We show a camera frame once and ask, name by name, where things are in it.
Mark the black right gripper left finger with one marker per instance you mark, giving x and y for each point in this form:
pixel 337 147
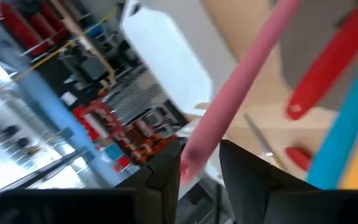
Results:
pixel 160 193

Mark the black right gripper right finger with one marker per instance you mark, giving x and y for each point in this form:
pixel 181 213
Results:
pixel 259 193

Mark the red silicone spoon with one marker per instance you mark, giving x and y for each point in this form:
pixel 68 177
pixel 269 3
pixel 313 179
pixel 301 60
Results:
pixel 298 158

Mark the blue silicone spatula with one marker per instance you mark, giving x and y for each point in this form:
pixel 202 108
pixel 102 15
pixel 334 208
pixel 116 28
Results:
pixel 343 140

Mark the pink silicone spatula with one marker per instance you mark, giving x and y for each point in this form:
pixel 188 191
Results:
pixel 235 93

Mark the red silicone spatula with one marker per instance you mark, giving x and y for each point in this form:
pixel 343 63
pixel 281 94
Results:
pixel 322 77

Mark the red-trimmed metal box grater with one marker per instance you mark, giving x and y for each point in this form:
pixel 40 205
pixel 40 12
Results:
pixel 135 96

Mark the white plastic bin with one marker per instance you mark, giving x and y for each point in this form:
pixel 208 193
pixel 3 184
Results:
pixel 166 62

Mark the grey translucent plastic bin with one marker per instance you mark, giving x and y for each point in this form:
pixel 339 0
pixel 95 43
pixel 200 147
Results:
pixel 306 31

